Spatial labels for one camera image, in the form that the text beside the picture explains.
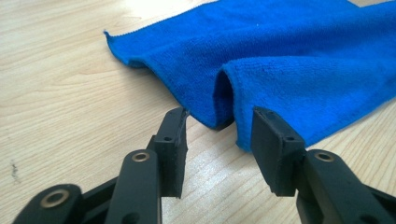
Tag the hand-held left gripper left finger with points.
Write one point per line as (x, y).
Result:
(172, 149)

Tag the blue microfiber towel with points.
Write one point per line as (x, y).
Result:
(280, 62)

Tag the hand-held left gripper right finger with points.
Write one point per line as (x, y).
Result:
(274, 152)

